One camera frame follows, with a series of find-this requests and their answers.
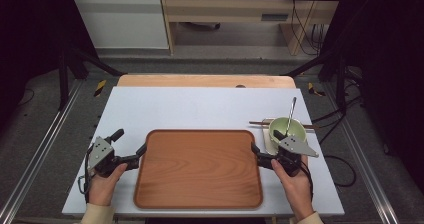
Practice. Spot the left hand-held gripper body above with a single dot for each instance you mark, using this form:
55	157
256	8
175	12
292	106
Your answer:
101	150

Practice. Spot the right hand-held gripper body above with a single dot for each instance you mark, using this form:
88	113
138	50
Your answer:
295	147

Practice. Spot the white square plate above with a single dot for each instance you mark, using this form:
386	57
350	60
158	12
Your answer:
266	139

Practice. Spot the green bowl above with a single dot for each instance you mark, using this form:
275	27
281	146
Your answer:
296	130

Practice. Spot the metal spoon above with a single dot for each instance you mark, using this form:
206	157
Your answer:
292	110

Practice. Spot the brown wooden tray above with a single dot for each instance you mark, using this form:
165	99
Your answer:
200	170

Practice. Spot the person's left hand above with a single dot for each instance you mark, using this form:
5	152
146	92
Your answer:
103	189

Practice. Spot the person's right hand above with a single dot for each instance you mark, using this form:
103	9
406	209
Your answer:
296	190

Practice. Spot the yellow black floor tape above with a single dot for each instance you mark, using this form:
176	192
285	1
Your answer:
312	89
100	88

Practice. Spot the black metal stand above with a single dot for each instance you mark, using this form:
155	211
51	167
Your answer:
340	80
63	80

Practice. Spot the white cabinet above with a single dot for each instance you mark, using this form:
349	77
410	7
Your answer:
123	20

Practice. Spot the dark curtain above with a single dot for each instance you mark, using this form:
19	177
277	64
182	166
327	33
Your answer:
30	34
390	67

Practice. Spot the light wooden desk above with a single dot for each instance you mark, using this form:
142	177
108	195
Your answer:
230	10

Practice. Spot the aluminium floor rail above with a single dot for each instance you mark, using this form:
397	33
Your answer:
363	160
36	157

